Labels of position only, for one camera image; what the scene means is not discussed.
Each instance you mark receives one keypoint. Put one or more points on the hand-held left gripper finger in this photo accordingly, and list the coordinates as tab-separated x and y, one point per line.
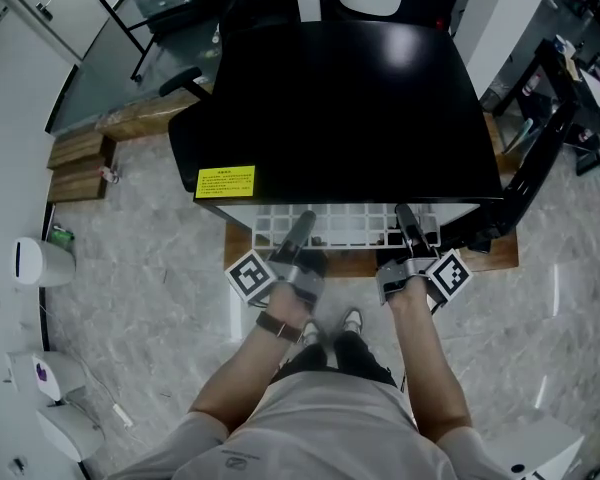
300	233

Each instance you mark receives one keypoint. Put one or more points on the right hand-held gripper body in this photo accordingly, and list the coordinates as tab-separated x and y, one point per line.
405	270

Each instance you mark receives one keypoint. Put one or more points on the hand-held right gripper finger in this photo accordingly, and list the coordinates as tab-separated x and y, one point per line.
412	230

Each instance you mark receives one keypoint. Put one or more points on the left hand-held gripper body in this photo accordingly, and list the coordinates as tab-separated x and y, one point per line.
305	278

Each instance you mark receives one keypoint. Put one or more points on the black mini fridge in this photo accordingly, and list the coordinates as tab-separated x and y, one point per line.
340	108

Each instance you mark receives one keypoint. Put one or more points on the person's right forearm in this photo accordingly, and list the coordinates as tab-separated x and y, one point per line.
430	358

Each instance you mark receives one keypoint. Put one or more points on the person's left forearm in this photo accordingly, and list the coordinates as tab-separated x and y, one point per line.
240	383

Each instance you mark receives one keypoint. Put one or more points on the person's left hand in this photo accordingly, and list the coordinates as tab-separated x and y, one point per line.
287	305

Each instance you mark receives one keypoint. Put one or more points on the dark wrist watch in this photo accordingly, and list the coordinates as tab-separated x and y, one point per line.
280	327

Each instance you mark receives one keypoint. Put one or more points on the person's left shoe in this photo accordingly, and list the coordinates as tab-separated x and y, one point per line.
311	333

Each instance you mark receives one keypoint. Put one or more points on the person's shoe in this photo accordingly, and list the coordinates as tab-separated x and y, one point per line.
311	333
352	320

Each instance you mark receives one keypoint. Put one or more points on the person's right shoe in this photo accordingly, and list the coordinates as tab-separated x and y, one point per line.
352	320

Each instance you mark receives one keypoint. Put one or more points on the wooden table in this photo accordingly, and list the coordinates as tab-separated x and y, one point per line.
490	258

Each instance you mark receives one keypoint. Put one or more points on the person's black trousers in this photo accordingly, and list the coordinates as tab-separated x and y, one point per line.
355	358

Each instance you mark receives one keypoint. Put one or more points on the black office chair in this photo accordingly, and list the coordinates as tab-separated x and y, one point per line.
190	138

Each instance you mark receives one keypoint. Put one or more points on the person's light grey shirt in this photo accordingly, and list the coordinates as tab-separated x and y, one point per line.
330	428

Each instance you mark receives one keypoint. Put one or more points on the small bottle with red cap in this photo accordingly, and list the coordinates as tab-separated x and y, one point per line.
111	174

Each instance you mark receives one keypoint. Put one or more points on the black side table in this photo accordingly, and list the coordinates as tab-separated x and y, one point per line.
560	80

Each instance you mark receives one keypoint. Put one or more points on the white panel with black marks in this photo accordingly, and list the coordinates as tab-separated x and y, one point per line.
540	443

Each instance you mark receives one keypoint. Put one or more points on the whiteboard on black stand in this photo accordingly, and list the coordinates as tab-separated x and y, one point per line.
136	76

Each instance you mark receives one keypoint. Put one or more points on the white power strip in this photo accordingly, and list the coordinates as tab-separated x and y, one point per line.
122	415

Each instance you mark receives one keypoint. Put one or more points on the wooden steps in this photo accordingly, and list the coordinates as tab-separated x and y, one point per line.
77	165

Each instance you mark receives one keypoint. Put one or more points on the green bottle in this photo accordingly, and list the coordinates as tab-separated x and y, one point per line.
62	235

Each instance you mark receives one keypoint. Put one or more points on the white mug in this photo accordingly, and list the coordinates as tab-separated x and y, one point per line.
562	44

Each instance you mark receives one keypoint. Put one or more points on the white cylindrical bin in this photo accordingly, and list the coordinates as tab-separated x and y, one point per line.
45	263

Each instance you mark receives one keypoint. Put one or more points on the white device with purple sticker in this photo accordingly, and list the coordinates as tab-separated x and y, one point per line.
55	373

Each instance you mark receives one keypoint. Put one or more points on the plain white device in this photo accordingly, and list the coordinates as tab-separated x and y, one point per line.
70	433

